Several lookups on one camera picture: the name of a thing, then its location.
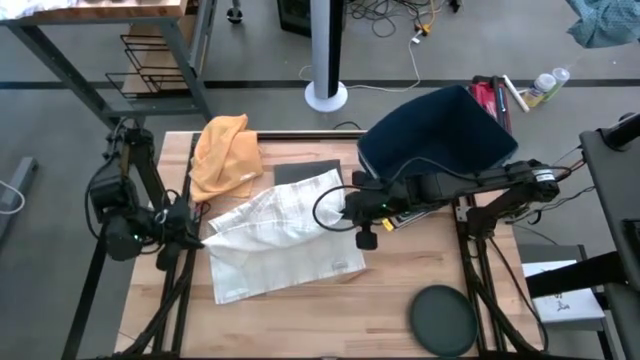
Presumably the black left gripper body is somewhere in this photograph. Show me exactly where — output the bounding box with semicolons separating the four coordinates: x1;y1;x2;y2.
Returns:
154;197;199;251

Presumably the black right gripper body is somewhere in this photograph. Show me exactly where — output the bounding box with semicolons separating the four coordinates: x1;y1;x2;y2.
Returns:
344;171;404;226

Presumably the grey kitchen towel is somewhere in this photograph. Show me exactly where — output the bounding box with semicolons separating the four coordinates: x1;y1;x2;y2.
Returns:
273;159;344;187

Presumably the white towel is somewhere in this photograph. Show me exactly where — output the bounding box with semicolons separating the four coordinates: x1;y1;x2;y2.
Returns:
201;168;368;305

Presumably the orange towel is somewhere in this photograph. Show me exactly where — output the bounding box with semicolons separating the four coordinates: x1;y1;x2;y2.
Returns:
188;113;265;204

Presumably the navy white striped fabric bin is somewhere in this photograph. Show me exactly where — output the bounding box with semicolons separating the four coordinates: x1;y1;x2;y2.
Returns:
356;84;520;232

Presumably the black aluminium crossbar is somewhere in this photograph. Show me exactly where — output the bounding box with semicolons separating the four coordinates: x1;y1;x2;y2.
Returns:
192;130;366;142

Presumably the dark green round plate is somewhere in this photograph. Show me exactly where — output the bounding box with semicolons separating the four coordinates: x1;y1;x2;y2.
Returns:
408;284;479;358

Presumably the red black tool case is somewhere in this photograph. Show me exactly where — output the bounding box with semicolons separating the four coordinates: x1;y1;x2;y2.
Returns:
469;74;514;134

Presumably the grey metal beam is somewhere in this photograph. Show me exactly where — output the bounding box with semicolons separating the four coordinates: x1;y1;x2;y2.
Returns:
0;156;40;244

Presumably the silver black tower fan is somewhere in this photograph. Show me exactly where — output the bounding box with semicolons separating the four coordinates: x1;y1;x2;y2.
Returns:
303;0;349;114

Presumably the white tube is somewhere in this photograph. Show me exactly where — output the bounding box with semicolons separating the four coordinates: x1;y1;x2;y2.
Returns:
501;74;530;114

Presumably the yellow label bottle white cap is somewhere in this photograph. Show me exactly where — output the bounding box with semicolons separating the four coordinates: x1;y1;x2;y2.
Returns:
522;73;557;109

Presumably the black diagonal bar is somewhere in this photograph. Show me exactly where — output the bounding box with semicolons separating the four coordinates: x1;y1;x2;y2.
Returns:
524;249;629;300

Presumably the black caster wheel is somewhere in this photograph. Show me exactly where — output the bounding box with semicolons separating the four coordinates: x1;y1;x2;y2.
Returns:
225;0;244;25

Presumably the white paper box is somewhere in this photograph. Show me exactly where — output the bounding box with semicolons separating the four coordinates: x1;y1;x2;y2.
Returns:
521;258;607;325

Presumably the green bottle white cap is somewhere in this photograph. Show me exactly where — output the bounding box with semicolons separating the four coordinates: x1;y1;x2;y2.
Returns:
547;67;571;101

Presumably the grey desk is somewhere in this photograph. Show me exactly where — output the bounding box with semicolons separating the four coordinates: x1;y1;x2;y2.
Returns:
578;127;640;360

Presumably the white crumpled cloth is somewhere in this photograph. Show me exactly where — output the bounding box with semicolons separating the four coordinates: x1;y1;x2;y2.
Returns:
0;0;76;19

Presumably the teal patterned cloth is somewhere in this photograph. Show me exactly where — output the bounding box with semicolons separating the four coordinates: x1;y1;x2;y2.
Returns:
565;0;640;50

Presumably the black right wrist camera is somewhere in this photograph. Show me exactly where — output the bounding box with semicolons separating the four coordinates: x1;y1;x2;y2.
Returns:
355;223;379;252

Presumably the black right camera cable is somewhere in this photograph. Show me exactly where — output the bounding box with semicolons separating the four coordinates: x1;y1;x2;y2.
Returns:
311;184;361;233

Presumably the white cable loop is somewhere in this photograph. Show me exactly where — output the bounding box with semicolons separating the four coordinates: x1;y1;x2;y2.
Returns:
0;180;26;217

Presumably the white power cable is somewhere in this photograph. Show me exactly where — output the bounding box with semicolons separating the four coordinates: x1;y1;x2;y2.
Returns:
297;29;425;95

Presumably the orange cable plug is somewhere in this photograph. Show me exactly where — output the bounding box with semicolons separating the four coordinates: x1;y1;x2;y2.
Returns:
413;12;437;37

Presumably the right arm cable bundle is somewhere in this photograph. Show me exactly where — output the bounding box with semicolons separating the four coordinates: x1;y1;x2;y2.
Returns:
519;144;597;226

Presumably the black cable tangle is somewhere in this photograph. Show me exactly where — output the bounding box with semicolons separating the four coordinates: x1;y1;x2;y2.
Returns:
344;0;464;40

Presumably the black wire rack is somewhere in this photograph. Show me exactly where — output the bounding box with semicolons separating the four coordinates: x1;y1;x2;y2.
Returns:
105;34;189;99

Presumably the black cylindrical post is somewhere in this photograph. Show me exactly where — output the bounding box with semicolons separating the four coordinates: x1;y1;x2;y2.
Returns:
598;111;640;152

